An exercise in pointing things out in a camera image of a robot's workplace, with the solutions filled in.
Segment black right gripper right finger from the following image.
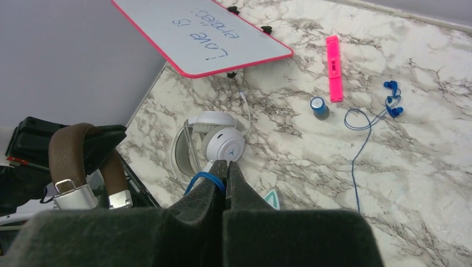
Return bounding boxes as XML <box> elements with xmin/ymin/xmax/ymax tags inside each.
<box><xmin>222</xmin><ymin>162</ymin><xmax>384</xmax><ymax>266</ymax></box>

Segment blue grey stamp cylinder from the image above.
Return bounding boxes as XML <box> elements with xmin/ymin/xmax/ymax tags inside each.
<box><xmin>310</xmin><ymin>96</ymin><xmax>330</xmax><ymax>120</ymax></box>

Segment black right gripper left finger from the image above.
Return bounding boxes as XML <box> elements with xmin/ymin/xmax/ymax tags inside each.
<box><xmin>3</xmin><ymin>161</ymin><xmax>227</xmax><ymax>266</ymax></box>

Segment pink highlighter marker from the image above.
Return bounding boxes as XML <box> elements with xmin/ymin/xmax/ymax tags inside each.
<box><xmin>326</xmin><ymin>36</ymin><xmax>343</xmax><ymax>102</ymax></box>

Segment brown over-ear headphones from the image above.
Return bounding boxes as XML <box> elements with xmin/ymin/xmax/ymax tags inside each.
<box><xmin>48</xmin><ymin>123</ymin><xmax>133</xmax><ymax>210</ymax></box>

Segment teal cat-ear headphones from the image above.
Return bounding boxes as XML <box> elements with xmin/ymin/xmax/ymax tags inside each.
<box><xmin>264</xmin><ymin>189</ymin><xmax>281</xmax><ymax>210</ymax></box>

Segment white grey over-ear headphones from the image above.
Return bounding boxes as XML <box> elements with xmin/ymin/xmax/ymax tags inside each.
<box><xmin>170</xmin><ymin>91</ymin><xmax>252</xmax><ymax>178</ymax></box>

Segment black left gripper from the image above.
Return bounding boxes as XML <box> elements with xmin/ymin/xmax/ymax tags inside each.
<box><xmin>1</xmin><ymin>117</ymin><xmax>126</xmax><ymax>216</ymax></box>

